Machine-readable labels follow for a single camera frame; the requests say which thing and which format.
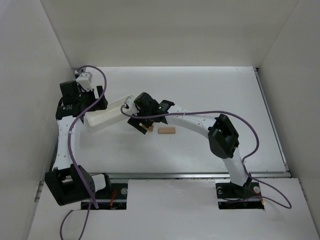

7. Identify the dark striped wood block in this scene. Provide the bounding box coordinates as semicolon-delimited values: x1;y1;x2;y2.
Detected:
143;125;154;132

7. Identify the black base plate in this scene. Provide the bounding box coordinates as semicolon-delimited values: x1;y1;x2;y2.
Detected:
95;182;129;203
215;182;261;201

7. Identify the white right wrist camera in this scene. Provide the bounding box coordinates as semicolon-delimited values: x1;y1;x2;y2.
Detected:
124;95;139;114

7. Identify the right aluminium rail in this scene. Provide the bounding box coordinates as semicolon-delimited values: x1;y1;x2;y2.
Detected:
253;67;291;176

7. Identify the aluminium rail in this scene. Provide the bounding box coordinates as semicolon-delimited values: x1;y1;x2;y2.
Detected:
108;171;292;180
253;67;291;176

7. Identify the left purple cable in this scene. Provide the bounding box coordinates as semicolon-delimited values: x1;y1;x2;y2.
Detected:
59;65;108;240

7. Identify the front aluminium rail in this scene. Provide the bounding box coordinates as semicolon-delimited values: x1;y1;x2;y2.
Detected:
108;171;292;180

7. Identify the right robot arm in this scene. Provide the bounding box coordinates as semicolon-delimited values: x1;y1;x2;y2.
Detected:
121;92;251;198

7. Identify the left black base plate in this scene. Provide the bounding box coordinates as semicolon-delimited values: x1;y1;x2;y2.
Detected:
95;182;129;203

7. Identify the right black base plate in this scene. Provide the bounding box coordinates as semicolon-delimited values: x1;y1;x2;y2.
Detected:
215;182;261;201

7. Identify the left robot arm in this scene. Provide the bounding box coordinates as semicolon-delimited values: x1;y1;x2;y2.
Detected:
45;79;112;206

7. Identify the white plastic tray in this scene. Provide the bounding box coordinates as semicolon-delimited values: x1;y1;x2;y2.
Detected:
85;94;134;130

